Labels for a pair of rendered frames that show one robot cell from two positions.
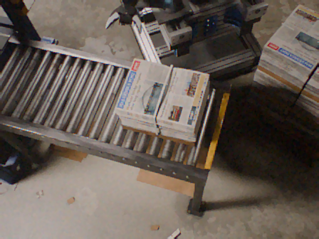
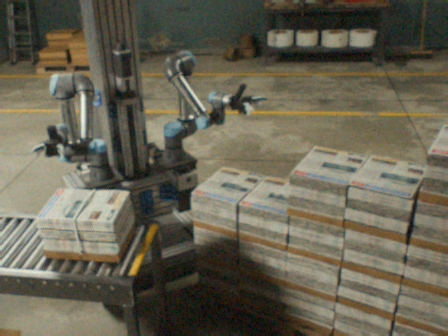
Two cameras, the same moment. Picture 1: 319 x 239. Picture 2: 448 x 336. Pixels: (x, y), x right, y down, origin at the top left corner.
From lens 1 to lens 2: 142 cm
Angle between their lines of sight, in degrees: 35
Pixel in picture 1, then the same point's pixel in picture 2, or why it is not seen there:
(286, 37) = (212, 186)
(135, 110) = (56, 217)
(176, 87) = (98, 201)
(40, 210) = not seen: outside the picture
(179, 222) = not seen: outside the picture
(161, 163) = (83, 278)
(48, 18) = not seen: outside the picture
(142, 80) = (64, 199)
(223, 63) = (170, 252)
